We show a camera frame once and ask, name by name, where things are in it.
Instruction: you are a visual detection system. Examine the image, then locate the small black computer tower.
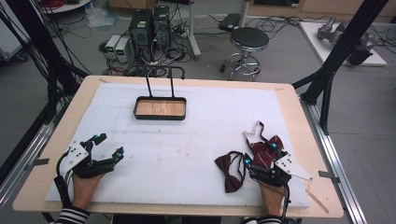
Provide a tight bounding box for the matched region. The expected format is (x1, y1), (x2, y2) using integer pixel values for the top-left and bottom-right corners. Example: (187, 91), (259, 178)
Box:
(151, 5), (172, 51)

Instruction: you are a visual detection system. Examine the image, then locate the grey metal clamp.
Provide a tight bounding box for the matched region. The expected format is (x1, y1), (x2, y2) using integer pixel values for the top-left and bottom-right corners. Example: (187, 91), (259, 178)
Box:
(23, 158), (50, 171)
(318, 170), (341, 184)

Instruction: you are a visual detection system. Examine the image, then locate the striped red bow tie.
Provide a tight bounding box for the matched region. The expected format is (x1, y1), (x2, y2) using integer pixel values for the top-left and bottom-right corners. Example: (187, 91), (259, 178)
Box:
(243, 120), (285, 166)

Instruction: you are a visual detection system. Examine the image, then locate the black metal frame strut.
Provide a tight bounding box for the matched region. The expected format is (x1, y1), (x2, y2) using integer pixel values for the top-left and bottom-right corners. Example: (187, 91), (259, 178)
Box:
(0, 0), (90, 125)
(291, 0), (390, 135)

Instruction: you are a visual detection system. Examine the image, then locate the right hand-held gripper black cable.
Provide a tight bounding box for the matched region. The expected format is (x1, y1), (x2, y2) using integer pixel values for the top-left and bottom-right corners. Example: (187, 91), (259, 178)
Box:
(280, 182), (292, 224)

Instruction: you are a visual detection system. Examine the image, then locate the black rack with wooden tray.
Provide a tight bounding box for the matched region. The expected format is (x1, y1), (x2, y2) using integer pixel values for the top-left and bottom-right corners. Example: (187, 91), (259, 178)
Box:
(134, 65), (188, 121)

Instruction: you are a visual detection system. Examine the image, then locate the large black computer tower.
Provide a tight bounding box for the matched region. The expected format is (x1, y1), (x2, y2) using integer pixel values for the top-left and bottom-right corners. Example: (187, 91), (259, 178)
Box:
(128, 8), (154, 63)

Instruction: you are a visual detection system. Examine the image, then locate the aluminium rail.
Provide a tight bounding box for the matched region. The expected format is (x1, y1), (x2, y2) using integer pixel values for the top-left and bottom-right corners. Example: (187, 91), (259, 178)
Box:
(299, 95), (369, 224)
(0, 102), (64, 213)

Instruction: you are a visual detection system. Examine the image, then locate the white floor board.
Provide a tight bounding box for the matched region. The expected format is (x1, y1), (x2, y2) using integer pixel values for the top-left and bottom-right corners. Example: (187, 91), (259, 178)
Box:
(298, 21), (388, 67)

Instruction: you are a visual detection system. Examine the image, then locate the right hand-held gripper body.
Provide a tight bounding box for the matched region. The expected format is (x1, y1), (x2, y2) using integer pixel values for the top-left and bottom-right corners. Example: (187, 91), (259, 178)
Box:
(248, 151), (314, 189)

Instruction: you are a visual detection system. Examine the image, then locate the hand-held gripper black cable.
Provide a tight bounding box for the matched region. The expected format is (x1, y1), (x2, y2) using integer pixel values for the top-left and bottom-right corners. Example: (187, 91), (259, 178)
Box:
(280, 182), (292, 224)
(53, 151), (73, 208)

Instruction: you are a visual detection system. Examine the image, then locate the flat black box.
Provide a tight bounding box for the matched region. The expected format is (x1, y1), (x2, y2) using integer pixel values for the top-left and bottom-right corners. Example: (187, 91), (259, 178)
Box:
(218, 12), (243, 33)

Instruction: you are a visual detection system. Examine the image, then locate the grey desk leg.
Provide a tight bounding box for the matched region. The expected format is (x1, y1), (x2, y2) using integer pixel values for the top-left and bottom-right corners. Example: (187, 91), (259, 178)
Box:
(186, 0), (203, 61)

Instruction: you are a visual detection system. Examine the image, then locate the person's right hand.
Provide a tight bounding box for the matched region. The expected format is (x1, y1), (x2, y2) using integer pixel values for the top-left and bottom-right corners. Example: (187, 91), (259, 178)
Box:
(258, 182), (287, 217)

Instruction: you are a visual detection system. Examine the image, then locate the round white table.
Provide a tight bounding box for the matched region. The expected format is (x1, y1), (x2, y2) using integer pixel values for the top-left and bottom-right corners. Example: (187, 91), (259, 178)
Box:
(39, 0), (93, 15)

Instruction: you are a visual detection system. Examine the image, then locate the clear plastic bag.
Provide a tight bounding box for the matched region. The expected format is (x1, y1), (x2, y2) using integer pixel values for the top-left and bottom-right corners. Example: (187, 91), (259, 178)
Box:
(84, 7), (120, 30)

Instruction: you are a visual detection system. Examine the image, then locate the plain dark red bow tie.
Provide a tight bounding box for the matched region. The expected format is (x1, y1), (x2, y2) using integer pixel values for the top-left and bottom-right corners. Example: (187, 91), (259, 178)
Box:
(214, 150), (248, 194)

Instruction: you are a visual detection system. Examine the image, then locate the white foam mat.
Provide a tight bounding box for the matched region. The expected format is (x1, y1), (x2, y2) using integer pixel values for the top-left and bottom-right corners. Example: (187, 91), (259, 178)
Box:
(44, 81), (311, 210)

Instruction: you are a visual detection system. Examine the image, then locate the person's left hand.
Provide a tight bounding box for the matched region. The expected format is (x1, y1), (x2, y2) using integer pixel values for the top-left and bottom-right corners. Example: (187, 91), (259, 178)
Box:
(71, 173), (106, 210)

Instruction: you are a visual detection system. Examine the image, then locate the left hand-held gripper black cable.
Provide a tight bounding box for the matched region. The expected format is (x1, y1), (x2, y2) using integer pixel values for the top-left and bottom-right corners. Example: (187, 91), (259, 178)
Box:
(53, 151), (73, 208)

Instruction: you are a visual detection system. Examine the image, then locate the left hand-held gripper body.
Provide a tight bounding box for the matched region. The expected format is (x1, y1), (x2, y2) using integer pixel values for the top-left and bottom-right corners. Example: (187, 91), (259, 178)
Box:
(58, 140), (117, 179)

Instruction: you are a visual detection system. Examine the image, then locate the tangle of floor cables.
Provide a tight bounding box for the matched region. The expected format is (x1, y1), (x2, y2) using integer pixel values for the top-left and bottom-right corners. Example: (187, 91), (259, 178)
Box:
(97, 3), (195, 78)

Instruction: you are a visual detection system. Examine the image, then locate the black round stool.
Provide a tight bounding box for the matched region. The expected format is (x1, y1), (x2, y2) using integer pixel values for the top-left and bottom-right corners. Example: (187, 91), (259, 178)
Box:
(219, 26), (271, 82)

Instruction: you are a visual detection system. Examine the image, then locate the grey power supply unit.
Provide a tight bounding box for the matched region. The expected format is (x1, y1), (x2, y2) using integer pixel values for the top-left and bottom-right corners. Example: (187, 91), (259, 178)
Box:
(114, 37), (132, 63)
(105, 34), (122, 59)

